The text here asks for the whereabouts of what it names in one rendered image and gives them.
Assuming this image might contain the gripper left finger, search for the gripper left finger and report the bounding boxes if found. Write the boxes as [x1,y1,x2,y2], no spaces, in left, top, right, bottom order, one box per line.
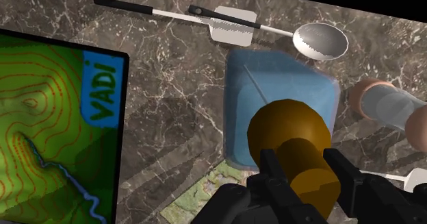
[192,149,330,224]

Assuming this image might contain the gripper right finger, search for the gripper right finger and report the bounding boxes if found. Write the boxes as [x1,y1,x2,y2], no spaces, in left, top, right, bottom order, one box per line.
[322,147,427,224]

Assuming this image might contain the amber yellow bottle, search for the amber yellow bottle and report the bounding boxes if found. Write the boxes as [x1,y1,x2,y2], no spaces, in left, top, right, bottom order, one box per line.
[246,98,341,220]

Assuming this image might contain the white utensil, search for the white utensil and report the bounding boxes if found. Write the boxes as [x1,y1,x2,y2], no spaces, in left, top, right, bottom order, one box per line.
[359,167,427,193]

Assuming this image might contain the pale folded map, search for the pale folded map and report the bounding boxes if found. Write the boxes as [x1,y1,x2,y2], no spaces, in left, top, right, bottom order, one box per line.
[159,160,259,224]

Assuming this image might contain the blue translucent container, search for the blue translucent container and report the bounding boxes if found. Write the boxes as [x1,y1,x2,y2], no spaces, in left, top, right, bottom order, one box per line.
[222,48,341,171]

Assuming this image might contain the green contour map book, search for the green contour map book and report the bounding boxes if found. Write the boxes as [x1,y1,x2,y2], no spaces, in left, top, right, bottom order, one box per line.
[0,27,130,224]

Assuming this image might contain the silver ladle with black handle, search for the silver ladle with black handle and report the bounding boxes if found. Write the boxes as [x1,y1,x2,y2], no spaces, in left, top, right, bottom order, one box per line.
[187,4,350,62]

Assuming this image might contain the white spatula with black handle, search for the white spatula with black handle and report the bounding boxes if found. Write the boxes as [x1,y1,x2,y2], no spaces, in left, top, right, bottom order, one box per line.
[93,0,258,47]

